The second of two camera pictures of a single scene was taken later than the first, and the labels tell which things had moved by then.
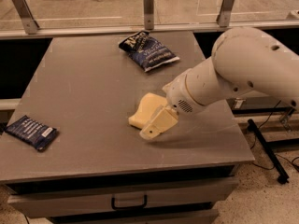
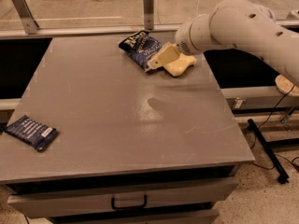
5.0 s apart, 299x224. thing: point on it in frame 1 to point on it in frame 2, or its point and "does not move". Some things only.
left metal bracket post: (27, 19) does not move
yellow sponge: (149, 105) to (178, 65)
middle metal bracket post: (149, 8) does not move
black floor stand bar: (283, 175) does not move
